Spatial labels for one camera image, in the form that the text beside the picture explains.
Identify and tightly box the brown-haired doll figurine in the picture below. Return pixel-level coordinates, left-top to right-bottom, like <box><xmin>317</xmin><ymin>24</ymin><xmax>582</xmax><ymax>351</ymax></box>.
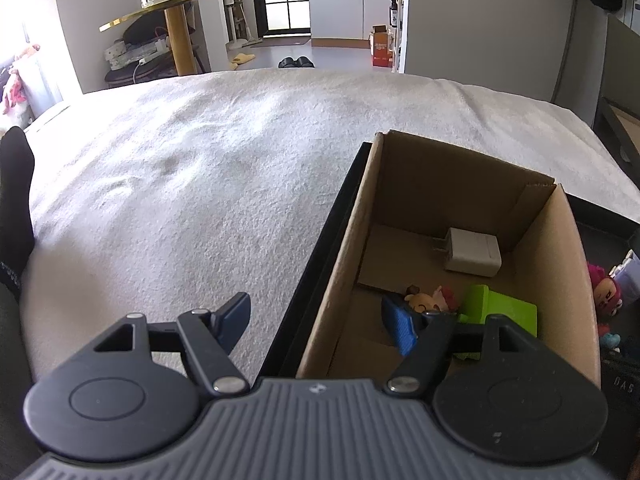
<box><xmin>404</xmin><ymin>285</ymin><xmax>458</xmax><ymax>316</ymax></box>

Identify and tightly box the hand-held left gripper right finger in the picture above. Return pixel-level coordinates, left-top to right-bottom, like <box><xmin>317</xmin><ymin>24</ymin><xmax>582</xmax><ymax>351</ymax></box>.
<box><xmin>381</xmin><ymin>294</ymin><xmax>543</xmax><ymax>397</ymax></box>

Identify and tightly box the black tray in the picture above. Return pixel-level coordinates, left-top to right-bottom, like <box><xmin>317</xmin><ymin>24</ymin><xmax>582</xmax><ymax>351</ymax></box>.
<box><xmin>255</xmin><ymin>141</ymin><xmax>640</xmax><ymax>381</ymax></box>

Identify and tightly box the black sock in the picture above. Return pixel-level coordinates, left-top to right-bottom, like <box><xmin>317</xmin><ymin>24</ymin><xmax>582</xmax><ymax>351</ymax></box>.
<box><xmin>0</xmin><ymin>126</ymin><xmax>36</xmax><ymax>303</ymax></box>

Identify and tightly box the black framed cardboard panel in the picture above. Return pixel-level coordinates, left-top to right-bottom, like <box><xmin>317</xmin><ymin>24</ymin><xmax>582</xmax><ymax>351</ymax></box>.
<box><xmin>595</xmin><ymin>97</ymin><xmax>640</xmax><ymax>186</ymax></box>

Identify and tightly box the teal doll figurine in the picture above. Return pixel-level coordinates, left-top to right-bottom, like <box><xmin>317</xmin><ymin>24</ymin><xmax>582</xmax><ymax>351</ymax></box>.
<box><xmin>597</xmin><ymin>322</ymin><xmax>622</xmax><ymax>353</ymax></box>

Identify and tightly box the white kitchen cabinet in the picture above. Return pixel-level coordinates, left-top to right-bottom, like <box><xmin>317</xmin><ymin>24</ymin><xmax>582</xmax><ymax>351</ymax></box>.
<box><xmin>306</xmin><ymin>0</ymin><xmax>405</xmax><ymax>41</ymax></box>

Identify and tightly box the grey upholstered board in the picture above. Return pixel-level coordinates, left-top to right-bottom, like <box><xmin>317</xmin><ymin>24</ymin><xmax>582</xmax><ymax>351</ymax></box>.
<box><xmin>592</xmin><ymin>12</ymin><xmax>640</xmax><ymax>136</ymax></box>

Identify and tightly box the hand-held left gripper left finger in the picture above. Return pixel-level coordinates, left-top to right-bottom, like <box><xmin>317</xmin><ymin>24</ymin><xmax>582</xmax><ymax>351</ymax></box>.
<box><xmin>92</xmin><ymin>292</ymin><xmax>252</xmax><ymax>397</ymax></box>

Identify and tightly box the pink plush toy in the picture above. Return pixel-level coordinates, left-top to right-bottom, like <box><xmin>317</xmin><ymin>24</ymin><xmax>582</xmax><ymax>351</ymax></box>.
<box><xmin>0</xmin><ymin>45</ymin><xmax>41</xmax><ymax>116</ymax></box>

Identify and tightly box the lavender toy carton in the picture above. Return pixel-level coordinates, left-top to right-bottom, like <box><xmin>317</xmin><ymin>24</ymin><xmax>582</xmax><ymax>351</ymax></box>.
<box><xmin>610</xmin><ymin>251</ymin><xmax>640</xmax><ymax>306</ymax></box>

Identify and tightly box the grey doormat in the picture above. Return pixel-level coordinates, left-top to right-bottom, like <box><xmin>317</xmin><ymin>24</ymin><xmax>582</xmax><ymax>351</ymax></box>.
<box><xmin>250</xmin><ymin>35</ymin><xmax>312</xmax><ymax>50</ymax></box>

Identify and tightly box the green toy block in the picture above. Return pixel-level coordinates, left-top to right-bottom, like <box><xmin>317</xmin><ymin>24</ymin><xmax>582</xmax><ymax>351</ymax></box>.
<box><xmin>452</xmin><ymin>285</ymin><xmax>538</xmax><ymax>361</ymax></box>

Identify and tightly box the yellow round table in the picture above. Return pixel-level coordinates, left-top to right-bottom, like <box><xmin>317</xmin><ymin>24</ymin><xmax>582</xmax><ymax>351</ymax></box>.
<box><xmin>99</xmin><ymin>0</ymin><xmax>251</xmax><ymax>77</ymax></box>

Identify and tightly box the pink-haired doll figurine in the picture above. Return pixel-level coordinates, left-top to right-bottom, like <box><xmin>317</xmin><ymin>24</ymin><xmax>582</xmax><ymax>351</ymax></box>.
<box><xmin>586</xmin><ymin>262</ymin><xmax>623</xmax><ymax>318</ymax></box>

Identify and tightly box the white charger plug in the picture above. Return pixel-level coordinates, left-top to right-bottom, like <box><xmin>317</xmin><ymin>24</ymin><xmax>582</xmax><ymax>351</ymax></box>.
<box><xmin>432</xmin><ymin>227</ymin><xmax>502</xmax><ymax>278</ymax></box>

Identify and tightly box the orange cardboard box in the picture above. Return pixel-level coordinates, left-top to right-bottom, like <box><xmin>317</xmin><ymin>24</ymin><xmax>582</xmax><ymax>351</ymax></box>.
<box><xmin>369</xmin><ymin>25</ymin><xmax>393</xmax><ymax>66</ymax></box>

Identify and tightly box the white power strip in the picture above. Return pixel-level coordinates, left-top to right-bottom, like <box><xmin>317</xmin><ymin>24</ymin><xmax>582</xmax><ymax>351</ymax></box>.
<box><xmin>104</xmin><ymin>37</ymin><xmax>168</xmax><ymax>71</ymax></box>

